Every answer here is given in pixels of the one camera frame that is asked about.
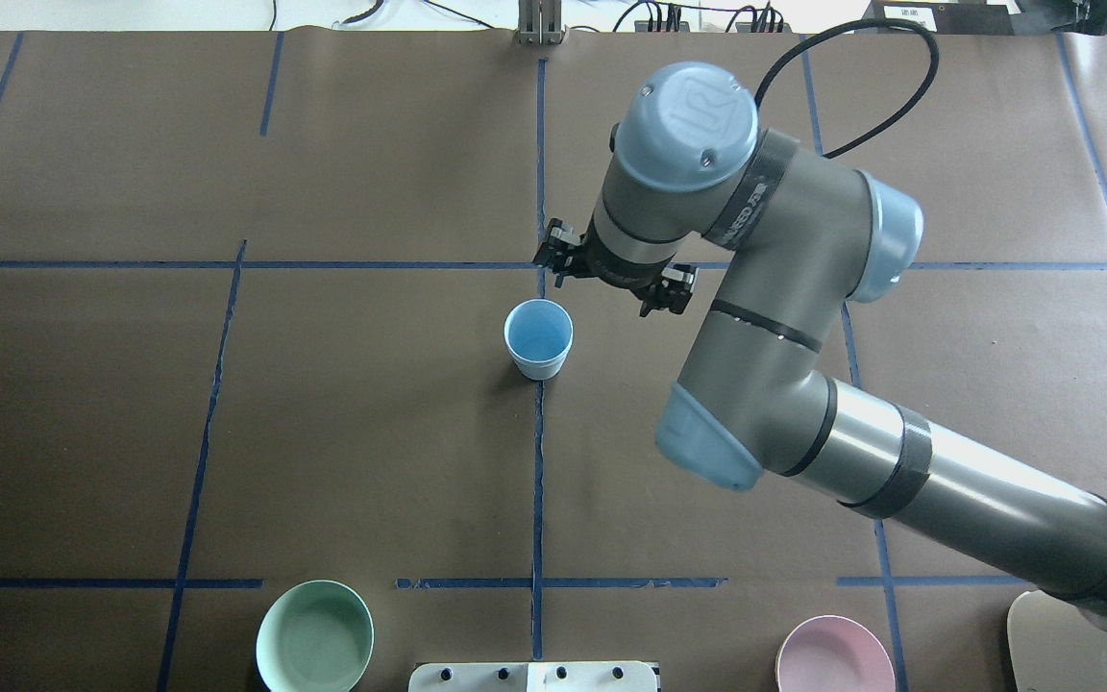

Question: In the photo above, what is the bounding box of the aluminium frame post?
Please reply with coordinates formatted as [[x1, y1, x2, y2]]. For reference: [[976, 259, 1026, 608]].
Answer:
[[514, 0, 566, 45]]

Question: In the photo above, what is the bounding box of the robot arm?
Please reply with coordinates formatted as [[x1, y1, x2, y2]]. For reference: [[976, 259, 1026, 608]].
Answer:
[[534, 62, 1107, 631]]

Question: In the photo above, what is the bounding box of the green bowl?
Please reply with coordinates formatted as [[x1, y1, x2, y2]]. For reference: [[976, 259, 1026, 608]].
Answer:
[[255, 580, 375, 691]]

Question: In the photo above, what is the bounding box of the cream toaster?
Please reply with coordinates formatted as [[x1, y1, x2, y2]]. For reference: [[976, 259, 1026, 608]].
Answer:
[[1005, 590, 1107, 691]]

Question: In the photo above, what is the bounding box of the black box white label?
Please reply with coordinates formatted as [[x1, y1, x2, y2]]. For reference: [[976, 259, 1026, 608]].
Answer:
[[862, 1, 1015, 37]]

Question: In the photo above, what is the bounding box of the pink bowl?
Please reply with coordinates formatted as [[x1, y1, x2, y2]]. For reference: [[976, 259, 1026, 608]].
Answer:
[[775, 616, 898, 691]]

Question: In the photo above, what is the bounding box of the blue cup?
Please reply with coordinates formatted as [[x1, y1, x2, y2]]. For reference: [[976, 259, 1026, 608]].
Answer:
[[504, 299, 573, 366], [509, 349, 570, 382]]

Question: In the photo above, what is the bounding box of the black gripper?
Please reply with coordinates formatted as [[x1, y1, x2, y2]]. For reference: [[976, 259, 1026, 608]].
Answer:
[[532, 219, 684, 292]]

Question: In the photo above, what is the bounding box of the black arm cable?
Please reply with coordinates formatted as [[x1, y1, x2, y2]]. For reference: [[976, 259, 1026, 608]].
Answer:
[[753, 19, 941, 161]]

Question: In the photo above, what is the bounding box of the orange black connector strip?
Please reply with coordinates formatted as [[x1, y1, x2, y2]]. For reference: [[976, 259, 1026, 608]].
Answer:
[[610, 1, 792, 35]]

